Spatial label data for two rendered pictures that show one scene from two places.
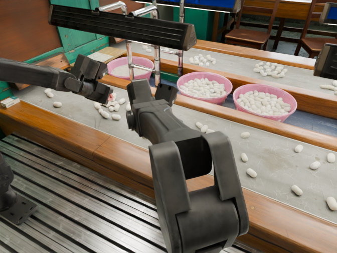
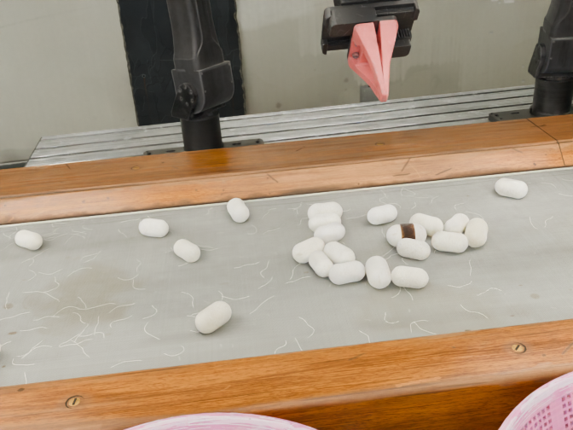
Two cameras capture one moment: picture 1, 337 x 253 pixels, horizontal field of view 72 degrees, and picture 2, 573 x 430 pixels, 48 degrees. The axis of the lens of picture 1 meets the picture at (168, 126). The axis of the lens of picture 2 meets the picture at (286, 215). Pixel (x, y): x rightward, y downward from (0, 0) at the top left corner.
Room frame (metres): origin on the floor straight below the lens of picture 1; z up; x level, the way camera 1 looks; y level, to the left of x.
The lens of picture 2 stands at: (1.04, -0.46, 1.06)
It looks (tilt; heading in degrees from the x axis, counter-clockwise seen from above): 27 degrees down; 147
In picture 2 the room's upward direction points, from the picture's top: 4 degrees counter-clockwise
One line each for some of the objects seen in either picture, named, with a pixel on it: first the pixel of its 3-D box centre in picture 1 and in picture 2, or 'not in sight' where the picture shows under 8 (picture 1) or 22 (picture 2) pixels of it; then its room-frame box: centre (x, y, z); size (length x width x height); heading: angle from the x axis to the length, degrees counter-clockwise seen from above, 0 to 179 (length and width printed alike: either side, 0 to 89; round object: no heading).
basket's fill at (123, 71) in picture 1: (131, 75); not in sight; (1.21, 0.21, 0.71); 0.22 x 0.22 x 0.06
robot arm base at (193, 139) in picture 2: not in sight; (201, 134); (0.15, -0.04, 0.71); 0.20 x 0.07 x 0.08; 64
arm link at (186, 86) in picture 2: not in sight; (202, 95); (0.16, -0.03, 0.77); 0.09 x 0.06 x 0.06; 107
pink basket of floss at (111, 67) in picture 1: (130, 73); not in sight; (1.21, 0.21, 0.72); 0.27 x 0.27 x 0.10
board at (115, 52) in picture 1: (99, 57); not in sight; (1.32, 0.41, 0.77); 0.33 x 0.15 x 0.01; 152
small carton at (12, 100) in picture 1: (10, 101); not in sight; (0.83, 0.67, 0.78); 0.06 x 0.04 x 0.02; 152
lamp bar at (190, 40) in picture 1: (113, 23); not in sight; (0.88, 0.20, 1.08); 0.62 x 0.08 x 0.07; 62
